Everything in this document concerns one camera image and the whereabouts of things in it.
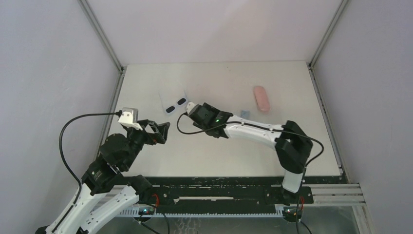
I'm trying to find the pink glasses case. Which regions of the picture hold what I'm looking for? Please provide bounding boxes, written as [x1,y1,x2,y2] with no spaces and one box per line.
[253,86,271,113]

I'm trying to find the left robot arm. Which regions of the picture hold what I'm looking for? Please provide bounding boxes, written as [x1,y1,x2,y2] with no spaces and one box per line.
[36,119,170,234]

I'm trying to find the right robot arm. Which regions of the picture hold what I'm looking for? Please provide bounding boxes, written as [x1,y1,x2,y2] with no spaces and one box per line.
[186,102,313,194]

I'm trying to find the white sunglasses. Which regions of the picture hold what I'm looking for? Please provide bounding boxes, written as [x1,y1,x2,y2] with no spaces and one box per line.
[158,88,189,115]

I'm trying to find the light blue cloth right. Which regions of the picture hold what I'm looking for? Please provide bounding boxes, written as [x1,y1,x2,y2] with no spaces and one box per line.
[240,110,250,119]

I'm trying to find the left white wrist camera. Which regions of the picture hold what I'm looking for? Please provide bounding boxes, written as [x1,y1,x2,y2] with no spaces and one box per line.
[118,107,142,130]

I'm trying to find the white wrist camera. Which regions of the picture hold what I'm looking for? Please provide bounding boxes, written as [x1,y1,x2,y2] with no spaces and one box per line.
[185,101,197,116]
[118,107,142,130]

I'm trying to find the right black camera cable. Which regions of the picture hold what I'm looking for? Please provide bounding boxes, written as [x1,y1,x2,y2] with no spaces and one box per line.
[176,113,324,234]

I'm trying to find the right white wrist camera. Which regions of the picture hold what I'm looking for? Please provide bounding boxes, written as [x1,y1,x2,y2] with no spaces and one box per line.
[185,101,197,116]

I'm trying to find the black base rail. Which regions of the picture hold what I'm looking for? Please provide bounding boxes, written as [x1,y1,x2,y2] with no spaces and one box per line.
[121,175,315,215]

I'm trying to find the aluminium frame rail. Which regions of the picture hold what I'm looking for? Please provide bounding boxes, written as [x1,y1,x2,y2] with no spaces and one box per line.
[116,184,366,217]

